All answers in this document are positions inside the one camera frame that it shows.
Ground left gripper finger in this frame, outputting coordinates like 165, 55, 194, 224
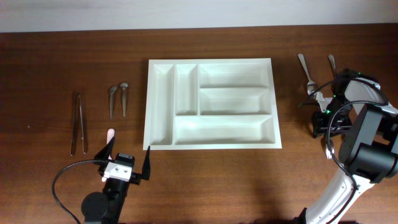
141, 146, 151, 180
94, 137, 115, 164

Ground steel tablespoon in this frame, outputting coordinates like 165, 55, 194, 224
298, 54, 318, 99
328, 54, 336, 77

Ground steel fork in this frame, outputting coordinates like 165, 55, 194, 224
324, 140, 335, 159

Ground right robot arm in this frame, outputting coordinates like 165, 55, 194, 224
294, 68, 397, 223

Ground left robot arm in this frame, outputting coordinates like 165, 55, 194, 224
81, 138, 150, 223

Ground steel kitchen tongs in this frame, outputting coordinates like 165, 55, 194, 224
70, 91, 86, 156

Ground small steel spoon left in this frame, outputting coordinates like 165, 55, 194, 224
109, 85, 118, 119

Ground small steel spoon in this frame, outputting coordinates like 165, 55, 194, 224
109, 85, 118, 119
120, 82, 129, 117

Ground small steel spoon right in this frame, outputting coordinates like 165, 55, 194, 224
120, 82, 129, 117

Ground white plastic cutlery tray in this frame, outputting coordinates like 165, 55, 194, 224
143, 58, 282, 150

